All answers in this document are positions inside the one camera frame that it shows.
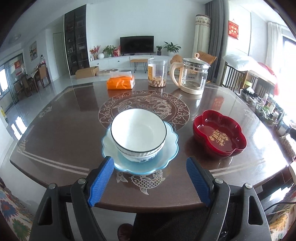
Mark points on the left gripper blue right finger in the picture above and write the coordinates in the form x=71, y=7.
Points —
x=201, y=181

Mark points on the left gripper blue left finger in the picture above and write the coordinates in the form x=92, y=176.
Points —
x=98, y=179

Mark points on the blue white porcelain bowl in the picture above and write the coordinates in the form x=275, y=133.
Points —
x=138, y=156

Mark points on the light blue scalloped plate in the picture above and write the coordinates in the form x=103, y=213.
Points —
x=160, y=161

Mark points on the red flower plate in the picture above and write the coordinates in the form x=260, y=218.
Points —
x=219, y=132
x=217, y=155

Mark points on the white ribbed bowl black rim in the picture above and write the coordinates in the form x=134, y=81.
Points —
x=138, y=132

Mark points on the orange tissue pack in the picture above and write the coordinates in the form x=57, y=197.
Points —
x=120, y=81

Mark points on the cardboard box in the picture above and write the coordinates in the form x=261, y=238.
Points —
x=86, y=72

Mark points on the tray of small bottles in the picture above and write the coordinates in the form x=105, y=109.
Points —
x=266, y=108

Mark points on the white tv console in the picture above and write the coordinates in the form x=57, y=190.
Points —
x=123, y=62

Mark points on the wooden bench stool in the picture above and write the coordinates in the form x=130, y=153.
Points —
x=136, y=62

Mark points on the clear plastic snack jar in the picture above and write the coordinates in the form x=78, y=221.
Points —
x=157, y=70

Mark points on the wooden dining chair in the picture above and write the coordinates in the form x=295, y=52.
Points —
x=42, y=76

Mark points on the red flower vase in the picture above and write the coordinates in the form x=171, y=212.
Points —
x=94, y=52

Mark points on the orange lounge chair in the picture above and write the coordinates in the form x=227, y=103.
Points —
x=200, y=55

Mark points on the white pillow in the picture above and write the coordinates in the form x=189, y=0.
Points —
x=241, y=62

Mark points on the black flat television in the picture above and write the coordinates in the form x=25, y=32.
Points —
x=136, y=44

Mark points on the green potted plant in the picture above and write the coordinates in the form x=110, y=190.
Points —
x=171, y=48

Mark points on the black display cabinet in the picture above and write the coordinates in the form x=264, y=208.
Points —
x=75, y=39

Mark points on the white standing air conditioner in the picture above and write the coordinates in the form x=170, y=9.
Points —
x=202, y=34

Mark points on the grey curtain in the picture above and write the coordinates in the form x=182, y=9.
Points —
x=218, y=11

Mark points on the glass kettle cream handle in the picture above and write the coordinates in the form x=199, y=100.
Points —
x=190, y=74

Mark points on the red wall decoration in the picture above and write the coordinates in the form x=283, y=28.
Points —
x=233, y=30

